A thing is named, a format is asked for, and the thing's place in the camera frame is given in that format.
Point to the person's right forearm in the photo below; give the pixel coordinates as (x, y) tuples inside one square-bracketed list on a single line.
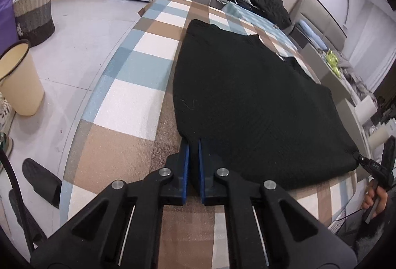
[(371, 235)]

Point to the checked brown blue blanket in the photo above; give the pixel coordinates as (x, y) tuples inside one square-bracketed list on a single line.
[(130, 108)]

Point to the black knit sweater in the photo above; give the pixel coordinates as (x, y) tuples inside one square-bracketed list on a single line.
[(247, 102)]

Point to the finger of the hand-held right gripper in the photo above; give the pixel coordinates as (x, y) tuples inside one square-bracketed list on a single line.
[(362, 159)]

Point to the person's right hand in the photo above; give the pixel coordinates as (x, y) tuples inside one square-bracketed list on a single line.
[(372, 201)]

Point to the light blue pillow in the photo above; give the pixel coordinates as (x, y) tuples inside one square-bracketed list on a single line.
[(311, 34)]

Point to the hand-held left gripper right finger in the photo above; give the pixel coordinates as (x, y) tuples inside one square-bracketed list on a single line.
[(201, 173)]

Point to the purple plastic bag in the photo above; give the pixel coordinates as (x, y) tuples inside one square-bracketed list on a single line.
[(7, 24)]

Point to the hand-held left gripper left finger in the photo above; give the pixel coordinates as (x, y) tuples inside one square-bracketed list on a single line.
[(185, 170)]

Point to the large grey box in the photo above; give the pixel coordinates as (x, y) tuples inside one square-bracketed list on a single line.
[(328, 74)]

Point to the green soled sneaker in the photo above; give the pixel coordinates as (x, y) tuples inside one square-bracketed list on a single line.
[(6, 147)]

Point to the grey bed blanket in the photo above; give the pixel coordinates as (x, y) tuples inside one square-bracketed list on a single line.
[(355, 77)]

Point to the green plush toy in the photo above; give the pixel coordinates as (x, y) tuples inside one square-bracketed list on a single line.
[(331, 60)]

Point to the cream trash bin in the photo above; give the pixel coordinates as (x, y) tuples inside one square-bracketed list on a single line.
[(21, 80)]

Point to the small grey box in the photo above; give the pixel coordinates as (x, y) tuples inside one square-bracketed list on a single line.
[(352, 120)]

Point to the black quilted jacket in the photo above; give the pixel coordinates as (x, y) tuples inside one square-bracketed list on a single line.
[(266, 3)]

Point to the black slipper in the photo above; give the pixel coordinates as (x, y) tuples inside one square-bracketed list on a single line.
[(43, 182)]

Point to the light blue checked cloth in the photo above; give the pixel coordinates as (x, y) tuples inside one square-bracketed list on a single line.
[(256, 21)]

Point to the white sneaker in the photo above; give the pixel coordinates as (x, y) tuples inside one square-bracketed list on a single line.
[(5, 109)]

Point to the woven laundry basket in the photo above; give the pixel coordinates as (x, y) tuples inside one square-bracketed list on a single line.
[(34, 15)]

